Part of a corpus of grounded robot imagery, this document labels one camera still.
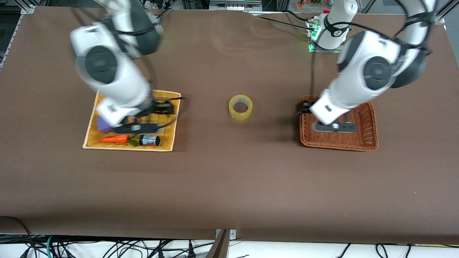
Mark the aluminium frame rail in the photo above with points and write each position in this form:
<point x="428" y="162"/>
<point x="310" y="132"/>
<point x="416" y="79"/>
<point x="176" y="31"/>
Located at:
<point x="443" y="10"/>
<point x="28" y="9"/>

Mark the small metal bracket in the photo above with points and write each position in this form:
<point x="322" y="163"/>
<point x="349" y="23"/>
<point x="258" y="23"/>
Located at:
<point x="233" y="234"/>

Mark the dark metal post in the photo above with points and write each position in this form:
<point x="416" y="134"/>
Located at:
<point x="218" y="249"/>

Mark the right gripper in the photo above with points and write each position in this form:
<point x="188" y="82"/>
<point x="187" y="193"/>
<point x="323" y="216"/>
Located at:
<point x="162" y="108"/>

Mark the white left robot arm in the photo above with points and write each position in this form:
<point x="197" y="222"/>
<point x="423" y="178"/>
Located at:
<point x="355" y="82"/>

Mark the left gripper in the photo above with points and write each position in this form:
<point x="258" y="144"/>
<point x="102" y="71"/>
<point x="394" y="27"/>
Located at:
<point x="303" y="107"/>

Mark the yellow wicker basket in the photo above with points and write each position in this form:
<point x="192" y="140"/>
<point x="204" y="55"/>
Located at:
<point x="168" y="138"/>

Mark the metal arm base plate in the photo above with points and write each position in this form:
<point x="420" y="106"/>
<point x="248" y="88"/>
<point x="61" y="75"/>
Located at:
<point x="322" y="51"/>

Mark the orange plastic carrot toy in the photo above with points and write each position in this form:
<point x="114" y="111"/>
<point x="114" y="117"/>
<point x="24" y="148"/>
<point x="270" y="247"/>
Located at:
<point x="114" y="139"/>

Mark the purple foam cube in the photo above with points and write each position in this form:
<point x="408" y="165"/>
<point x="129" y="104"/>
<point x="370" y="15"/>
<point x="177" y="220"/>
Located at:
<point x="102" y="125"/>

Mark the grey metal device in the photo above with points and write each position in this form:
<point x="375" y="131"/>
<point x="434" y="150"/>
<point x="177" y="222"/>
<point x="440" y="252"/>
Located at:
<point x="233" y="5"/>

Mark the small jar with black lid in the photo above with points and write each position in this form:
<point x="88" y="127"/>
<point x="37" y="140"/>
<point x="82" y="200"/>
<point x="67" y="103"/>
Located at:
<point x="148" y="141"/>

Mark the yellow tape roll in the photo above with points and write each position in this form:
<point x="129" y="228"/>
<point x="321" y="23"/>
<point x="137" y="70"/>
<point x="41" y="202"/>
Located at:
<point x="240" y="115"/>

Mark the brown wicker basket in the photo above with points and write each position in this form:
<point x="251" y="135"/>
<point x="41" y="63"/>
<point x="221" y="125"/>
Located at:
<point x="362" y="136"/>

